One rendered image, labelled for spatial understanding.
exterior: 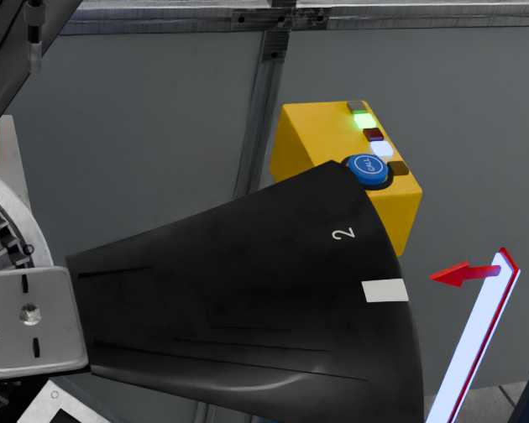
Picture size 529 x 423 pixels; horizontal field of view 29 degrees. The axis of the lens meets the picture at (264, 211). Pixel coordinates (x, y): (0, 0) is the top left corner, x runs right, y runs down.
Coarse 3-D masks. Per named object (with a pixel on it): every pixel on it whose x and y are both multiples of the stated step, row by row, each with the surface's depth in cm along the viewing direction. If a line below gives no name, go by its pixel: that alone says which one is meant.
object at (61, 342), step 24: (0, 288) 66; (48, 288) 66; (72, 288) 66; (0, 312) 64; (48, 312) 65; (72, 312) 65; (0, 336) 63; (24, 336) 63; (48, 336) 63; (72, 336) 64; (0, 360) 61; (24, 360) 61; (48, 360) 62; (72, 360) 62
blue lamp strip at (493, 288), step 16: (496, 256) 76; (496, 288) 76; (480, 304) 78; (496, 304) 76; (480, 320) 78; (464, 336) 81; (480, 336) 79; (464, 352) 81; (448, 368) 84; (464, 368) 81; (448, 384) 84; (448, 400) 84; (432, 416) 87; (448, 416) 85
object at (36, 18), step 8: (32, 0) 49; (40, 0) 50; (24, 8) 50; (32, 8) 49; (40, 8) 50; (24, 16) 50; (32, 16) 50; (40, 16) 50; (32, 24) 50; (40, 24) 50; (32, 32) 50; (40, 32) 51; (32, 40) 51; (40, 40) 51; (32, 48) 51; (40, 48) 51; (32, 56) 51; (40, 56) 52; (32, 64) 52; (40, 64) 52; (32, 72) 52
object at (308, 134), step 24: (288, 120) 106; (312, 120) 106; (336, 120) 106; (288, 144) 106; (312, 144) 102; (336, 144) 103; (360, 144) 104; (288, 168) 107; (384, 192) 98; (408, 192) 99; (384, 216) 100; (408, 216) 101
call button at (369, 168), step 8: (352, 160) 100; (360, 160) 100; (368, 160) 100; (376, 160) 100; (352, 168) 99; (360, 168) 99; (368, 168) 99; (376, 168) 99; (384, 168) 100; (360, 176) 98; (368, 176) 98; (376, 176) 98; (384, 176) 99; (368, 184) 99; (376, 184) 99
